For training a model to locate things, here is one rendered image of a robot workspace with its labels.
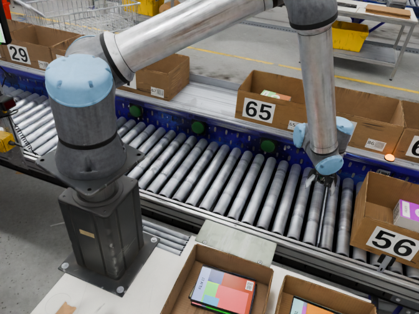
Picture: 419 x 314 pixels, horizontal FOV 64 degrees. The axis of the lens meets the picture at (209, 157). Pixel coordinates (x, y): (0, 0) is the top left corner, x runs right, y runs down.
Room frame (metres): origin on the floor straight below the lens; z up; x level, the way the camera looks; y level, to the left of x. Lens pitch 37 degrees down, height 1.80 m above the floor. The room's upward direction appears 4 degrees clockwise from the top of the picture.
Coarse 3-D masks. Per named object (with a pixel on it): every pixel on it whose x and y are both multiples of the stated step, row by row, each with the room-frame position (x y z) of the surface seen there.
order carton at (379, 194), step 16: (368, 176) 1.13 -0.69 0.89; (384, 176) 1.11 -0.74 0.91; (368, 192) 1.12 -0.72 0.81; (384, 192) 1.10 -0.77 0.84; (400, 192) 1.08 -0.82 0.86; (416, 192) 1.06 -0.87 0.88; (368, 208) 1.07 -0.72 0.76; (384, 208) 1.07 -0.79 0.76; (352, 224) 0.97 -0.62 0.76; (368, 224) 0.85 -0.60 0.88; (384, 224) 0.84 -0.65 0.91; (352, 240) 0.86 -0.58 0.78; (416, 256) 0.78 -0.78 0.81
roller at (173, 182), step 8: (200, 144) 1.48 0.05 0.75; (192, 152) 1.40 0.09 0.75; (200, 152) 1.43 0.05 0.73; (192, 160) 1.34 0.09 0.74; (184, 168) 1.26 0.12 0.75; (176, 176) 1.20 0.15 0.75; (184, 176) 1.23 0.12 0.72; (168, 184) 1.14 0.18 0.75; (176, 184) 1.16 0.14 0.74; (160, 192) 1.09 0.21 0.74; (168, 192) 1.09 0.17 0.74
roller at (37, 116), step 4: (44, 108) 1.73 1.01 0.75; (48, 108) 1.73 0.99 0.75; (40, 112) 1.68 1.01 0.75; (44, 112) 1.69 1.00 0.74; (48, 112) 1.71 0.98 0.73; (32, 116) 1.63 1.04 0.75; (36, 116) 1.64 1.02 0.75; (40, 116) 1.66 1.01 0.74; (44, 116) 1.68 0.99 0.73; (24, 120) 1.58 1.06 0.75; (28, 120) 1.59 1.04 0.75; (32, 120) 1.60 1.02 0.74; (36, 120) 1.62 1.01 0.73; (20, 124) 1.54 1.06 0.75; (24, 124) 1.55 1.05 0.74; (28, 124) 1.57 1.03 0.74; (16, 128) 1.50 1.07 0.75; (20, 128) 1.51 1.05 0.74; (24, 128) 1.54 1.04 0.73
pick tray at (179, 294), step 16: (192, 256) 0.71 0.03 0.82; (208, 256) 0.72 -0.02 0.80; (224, 256) 0.71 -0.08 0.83; (192, 272) 0.68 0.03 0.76; (240, 272) 0.69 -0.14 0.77; (256, 272) 0.67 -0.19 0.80; (272, 272) 0.65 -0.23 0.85; (176, 288) 0.59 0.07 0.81; (192, 288) 0.62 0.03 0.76; (256, 288) 0.64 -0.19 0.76; (176, 304) 0.56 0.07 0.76; (256, 304) 0.58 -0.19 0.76
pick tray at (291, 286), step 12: (288, 276) 0.64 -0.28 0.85; (288, 288) 0.63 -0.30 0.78; (300, 288) 0.62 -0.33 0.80; (312, 288) 0.61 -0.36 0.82; (324, 288) 0.60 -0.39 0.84; (288, 300) 0.61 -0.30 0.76; (312, 300) 0.61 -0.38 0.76; (324, 300) 0.60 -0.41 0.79; (336, 300) 0.59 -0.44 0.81; (348, 300) 0.58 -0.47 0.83; (360, 300) 0.57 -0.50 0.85; (276, 312) 0.51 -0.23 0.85; (288, 312) 0.56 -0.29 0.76; (348, 312) 0.57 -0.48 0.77; (360, 312) 0.56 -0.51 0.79; (372, 312) 0.55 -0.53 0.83
